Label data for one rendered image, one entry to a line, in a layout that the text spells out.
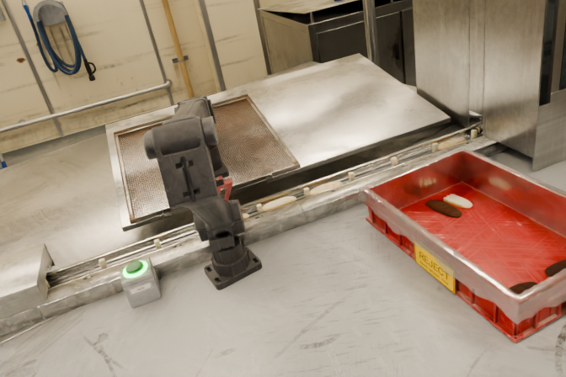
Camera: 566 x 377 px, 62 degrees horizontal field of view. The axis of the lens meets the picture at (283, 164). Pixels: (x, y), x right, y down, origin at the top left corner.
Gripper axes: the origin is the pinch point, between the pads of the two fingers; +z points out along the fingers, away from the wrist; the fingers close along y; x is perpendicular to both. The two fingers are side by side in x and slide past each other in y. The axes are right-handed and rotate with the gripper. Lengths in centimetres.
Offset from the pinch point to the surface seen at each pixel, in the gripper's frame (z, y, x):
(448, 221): 11, -28, -48
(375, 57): 1, 80, -92
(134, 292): 6.8, -16.2, 25.6
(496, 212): 11, -32, -60
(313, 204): 6.8, -7.2, -22.4
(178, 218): 11.0, 15.9, 11.6
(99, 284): 6.9, -8.3, 33.2
